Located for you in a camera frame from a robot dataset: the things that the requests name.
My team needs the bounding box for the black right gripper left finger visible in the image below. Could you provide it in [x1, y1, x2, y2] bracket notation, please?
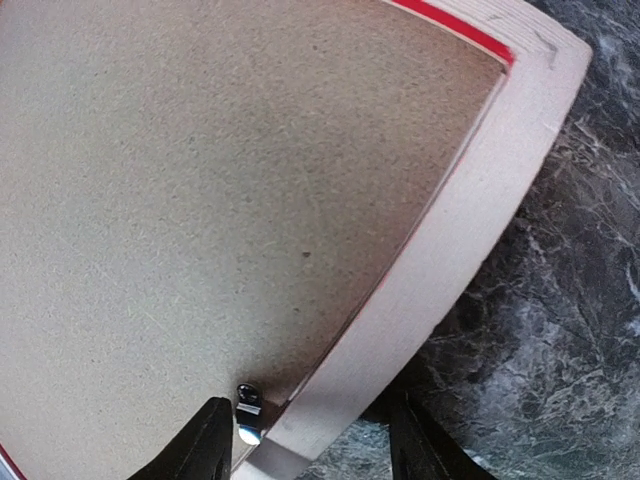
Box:
[130, 397, 233, 480]

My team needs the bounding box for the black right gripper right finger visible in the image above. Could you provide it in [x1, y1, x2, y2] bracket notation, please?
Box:
[389, 391, 495, 480]

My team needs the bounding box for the brown cardboard backing board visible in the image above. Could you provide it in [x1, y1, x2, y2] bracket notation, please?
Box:
[1, 1, 501, 479]

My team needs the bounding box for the red wooden picture frame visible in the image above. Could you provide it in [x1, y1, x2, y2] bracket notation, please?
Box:
[0, 0, 595, 480]

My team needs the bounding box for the metal backing turn clip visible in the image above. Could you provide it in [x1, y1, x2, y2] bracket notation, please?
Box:
[235, 383, 263, 446]

